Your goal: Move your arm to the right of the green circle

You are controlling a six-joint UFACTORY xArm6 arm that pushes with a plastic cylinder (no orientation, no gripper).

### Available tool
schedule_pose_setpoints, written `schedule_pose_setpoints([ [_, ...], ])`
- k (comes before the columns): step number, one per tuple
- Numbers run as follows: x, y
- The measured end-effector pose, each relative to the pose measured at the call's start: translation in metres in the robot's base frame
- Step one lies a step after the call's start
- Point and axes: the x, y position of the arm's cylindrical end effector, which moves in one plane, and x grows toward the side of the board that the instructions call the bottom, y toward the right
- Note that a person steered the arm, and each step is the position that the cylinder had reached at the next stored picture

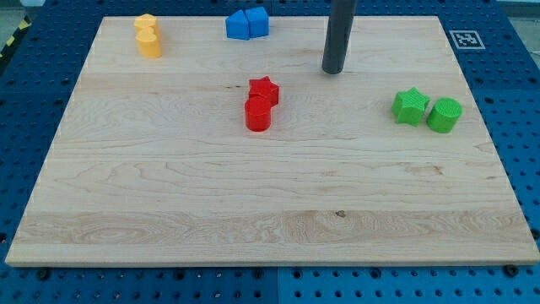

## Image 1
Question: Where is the red cylinder block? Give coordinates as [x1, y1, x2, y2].
[245, 95, 272, 132]

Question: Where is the light wooden board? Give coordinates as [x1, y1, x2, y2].
[6, 16, 539, 268]

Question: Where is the red star block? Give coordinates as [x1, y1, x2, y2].
[248, 76, 279, 106]

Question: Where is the blue cube block right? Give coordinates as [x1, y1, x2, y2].
[245, 7, 269, 38]

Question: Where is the blue wedge block left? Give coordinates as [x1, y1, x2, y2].
[225, 10, 250, 41]

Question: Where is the green star block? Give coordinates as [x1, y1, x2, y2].
[391, 87, 430, 127]

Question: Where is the yellow heart block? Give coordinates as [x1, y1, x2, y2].
[136, 28, 162, 58]

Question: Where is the green cylinder block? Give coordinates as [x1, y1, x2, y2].
[427, 97, 462, 133]

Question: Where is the yellow pentagon block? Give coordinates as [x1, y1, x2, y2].
[133, 14, 160, 36]

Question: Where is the white fiducial marker tag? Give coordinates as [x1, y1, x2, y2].
[450, 30, 485, 50]

